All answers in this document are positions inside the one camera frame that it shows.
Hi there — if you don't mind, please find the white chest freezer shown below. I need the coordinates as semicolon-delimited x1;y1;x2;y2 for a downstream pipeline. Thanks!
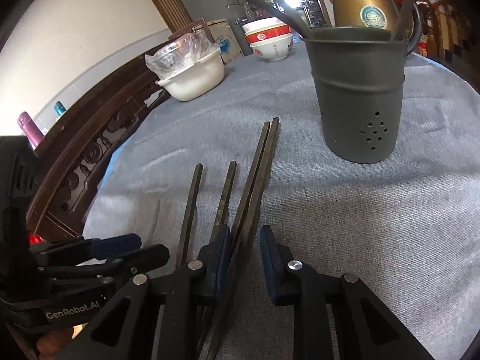
191;20;242;64

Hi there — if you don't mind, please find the white ceramic basin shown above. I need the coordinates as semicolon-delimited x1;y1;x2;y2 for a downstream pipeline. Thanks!
157;47;226;102

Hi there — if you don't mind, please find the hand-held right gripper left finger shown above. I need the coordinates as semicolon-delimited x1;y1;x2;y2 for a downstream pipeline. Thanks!
60;225;232;360

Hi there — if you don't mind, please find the gold electric kettle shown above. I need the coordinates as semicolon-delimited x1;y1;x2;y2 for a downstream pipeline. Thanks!
332;0;421;55

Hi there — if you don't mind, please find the metal kitchen rack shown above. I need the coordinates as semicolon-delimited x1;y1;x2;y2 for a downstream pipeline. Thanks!
302;0;323;29

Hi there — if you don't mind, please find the dark wooden chopstick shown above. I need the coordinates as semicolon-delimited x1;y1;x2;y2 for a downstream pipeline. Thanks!
214;160;238;233
197;121;271;360
175;163;204;267
204;117;281;360

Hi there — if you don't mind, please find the bunch of dark chopsticks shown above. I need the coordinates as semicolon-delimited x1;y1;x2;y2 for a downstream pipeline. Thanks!
150;0;422;41

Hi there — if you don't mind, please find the clear plastic bag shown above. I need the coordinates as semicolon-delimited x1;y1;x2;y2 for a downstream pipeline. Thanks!
145;33;220;79

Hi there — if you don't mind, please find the purple thermos bottle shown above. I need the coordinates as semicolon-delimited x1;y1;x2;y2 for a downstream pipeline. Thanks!
17;112;44;150

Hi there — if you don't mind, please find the grey metal chopstick holder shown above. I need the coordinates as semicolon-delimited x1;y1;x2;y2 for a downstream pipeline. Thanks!
302;26;407;164

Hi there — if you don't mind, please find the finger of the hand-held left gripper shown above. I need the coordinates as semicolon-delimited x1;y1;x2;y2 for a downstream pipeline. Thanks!
37;244;170;285
30;233;142;261

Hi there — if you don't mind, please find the red banded white bowl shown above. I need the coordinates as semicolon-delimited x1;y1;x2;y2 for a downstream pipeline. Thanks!
244;25;293;44

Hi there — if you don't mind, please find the dark carved wooden console table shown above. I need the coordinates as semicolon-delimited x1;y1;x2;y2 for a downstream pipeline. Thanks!
26;34;196;241

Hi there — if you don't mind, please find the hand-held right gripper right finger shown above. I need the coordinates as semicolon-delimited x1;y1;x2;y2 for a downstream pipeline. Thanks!
259;225;437;360

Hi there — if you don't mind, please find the grey tablecloth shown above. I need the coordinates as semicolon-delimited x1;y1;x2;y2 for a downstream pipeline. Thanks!
82;39;480;360

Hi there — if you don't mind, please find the white bowl with red print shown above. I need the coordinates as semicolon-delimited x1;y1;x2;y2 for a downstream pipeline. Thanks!
250;34;294;62

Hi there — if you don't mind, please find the blue plastic table cover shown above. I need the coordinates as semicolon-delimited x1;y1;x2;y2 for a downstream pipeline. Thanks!
97;135;132;188

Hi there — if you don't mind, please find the grey refrigerator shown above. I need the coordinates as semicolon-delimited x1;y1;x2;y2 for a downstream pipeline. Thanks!
174;0;256;34

